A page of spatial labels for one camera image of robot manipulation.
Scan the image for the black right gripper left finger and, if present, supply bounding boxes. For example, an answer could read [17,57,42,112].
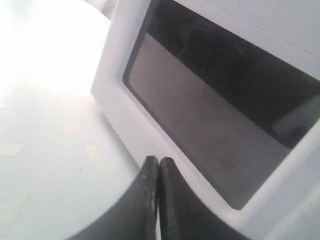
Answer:
[70,156,159,240]

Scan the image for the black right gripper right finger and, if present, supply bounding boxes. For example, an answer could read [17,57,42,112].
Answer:
[158,157,247,240]

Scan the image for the white microwave door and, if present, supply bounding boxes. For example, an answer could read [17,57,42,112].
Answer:
[91,0,320,240]

